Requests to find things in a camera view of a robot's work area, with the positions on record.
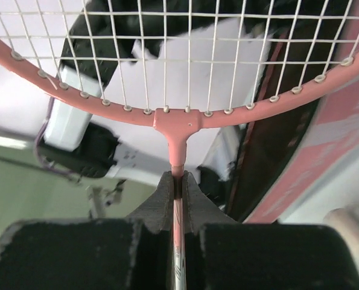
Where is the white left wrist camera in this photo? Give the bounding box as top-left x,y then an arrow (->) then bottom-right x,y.
44,66 -> 101,152

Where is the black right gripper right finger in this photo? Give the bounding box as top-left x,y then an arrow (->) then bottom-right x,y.
182,172 -> 359,289

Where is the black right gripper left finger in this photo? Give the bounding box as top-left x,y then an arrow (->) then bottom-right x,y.
0,172 -> 173,289

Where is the pink badminton racket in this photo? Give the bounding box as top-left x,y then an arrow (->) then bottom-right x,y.
0,1 -> 359,289

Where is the pink racket bag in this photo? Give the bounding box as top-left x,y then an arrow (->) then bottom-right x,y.
226,1 -> 359,223

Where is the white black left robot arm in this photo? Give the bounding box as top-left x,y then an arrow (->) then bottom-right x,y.
35,1 -> 253,184

